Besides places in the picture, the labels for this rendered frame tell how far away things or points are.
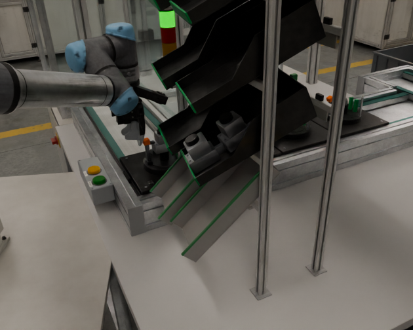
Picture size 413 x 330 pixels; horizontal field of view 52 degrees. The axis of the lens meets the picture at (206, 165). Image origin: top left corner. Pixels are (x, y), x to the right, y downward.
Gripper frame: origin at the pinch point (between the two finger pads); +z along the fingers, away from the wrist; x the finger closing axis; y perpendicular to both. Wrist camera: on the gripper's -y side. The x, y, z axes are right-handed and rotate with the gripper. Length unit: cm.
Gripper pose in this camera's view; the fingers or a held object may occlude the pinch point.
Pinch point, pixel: (141, 141)
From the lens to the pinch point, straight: 132.1
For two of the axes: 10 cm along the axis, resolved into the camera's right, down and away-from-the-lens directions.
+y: -9.0, 2.5, -3.7
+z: 0.3, 8.6, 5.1
